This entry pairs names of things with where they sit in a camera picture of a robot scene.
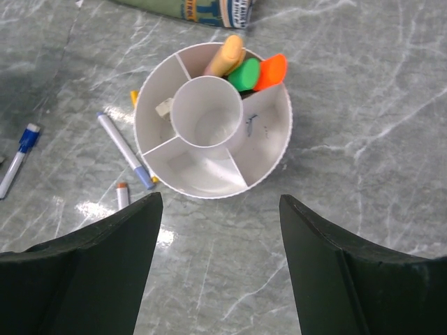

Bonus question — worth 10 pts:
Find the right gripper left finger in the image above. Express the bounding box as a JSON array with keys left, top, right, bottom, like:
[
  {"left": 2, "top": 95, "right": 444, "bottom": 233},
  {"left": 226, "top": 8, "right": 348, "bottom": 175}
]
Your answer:
[{"left": 1, "top": 192, "right": 163, "bottom": 334}]

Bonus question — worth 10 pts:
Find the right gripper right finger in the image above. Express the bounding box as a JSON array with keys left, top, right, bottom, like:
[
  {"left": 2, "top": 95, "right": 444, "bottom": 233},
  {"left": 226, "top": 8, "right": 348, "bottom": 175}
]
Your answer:
[{"left": 279, "top": 195, "right": 446, "bottom": 334}]

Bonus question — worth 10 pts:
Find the blue cap white marker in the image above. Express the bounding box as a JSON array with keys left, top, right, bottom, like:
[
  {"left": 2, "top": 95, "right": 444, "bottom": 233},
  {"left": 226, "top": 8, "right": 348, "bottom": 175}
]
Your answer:
[{"left": 1, "top": 123, "right": 41, "bottom": 199}]

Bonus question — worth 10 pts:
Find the white round divided organizer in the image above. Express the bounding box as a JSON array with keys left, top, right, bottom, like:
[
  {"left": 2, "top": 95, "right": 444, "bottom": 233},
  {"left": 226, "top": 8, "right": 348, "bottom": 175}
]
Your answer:
[{"left": 133, "top": 43, "right": 293, "bottom": 200}]

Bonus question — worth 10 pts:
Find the orange cap black highlighter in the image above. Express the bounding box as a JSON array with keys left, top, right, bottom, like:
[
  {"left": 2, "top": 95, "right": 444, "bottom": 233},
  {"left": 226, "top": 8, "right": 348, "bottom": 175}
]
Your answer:
[{"left": 253, "top": 54, "right": 287, "bottom": 91}]

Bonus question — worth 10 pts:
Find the green cap black highlighter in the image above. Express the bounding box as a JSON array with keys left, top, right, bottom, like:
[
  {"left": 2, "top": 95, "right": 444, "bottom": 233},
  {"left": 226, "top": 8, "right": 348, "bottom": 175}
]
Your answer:
[{"left": 228, "top": 58, "right": 261, "bottom": 91}]

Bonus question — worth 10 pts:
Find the yellow pink highlighter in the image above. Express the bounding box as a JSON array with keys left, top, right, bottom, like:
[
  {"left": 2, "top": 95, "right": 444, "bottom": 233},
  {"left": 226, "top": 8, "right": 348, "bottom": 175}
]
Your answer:
[{"left": 203, "top": 35, "right": 246, "bottom": 77}]

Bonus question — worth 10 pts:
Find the grey white eraser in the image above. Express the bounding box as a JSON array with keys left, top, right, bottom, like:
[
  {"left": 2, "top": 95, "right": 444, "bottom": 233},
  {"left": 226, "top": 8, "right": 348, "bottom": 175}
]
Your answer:
[{"left": 155, "top": 98, "right": 174, "bottom": 121}]

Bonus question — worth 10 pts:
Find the orange cap white marker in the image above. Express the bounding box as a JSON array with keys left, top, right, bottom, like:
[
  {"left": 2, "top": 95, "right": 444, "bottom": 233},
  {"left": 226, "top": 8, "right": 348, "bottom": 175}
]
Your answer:
[{"left": 116, "top": 182, "right": 130, "bottom": 211}]

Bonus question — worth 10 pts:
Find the light blue cap marker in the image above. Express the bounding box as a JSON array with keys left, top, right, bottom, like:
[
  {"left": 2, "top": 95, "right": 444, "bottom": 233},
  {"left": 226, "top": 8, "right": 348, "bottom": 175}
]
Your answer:
[{"left": 97, "top": 112, "right": 155, "bottom": 190}]

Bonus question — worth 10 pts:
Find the yellow cap white marker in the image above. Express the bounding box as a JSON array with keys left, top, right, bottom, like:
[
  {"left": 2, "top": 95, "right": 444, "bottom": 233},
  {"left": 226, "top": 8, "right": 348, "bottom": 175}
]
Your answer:
[{"left": 130, "top": 91, "right": 159, "bottom": 184}]

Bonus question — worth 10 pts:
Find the folded olive green t-shirt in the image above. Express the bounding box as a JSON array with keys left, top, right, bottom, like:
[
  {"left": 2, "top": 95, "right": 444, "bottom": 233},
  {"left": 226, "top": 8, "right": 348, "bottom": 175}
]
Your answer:
[{"left": 117, "top": 0, "right": 255, "bottom": 29}]

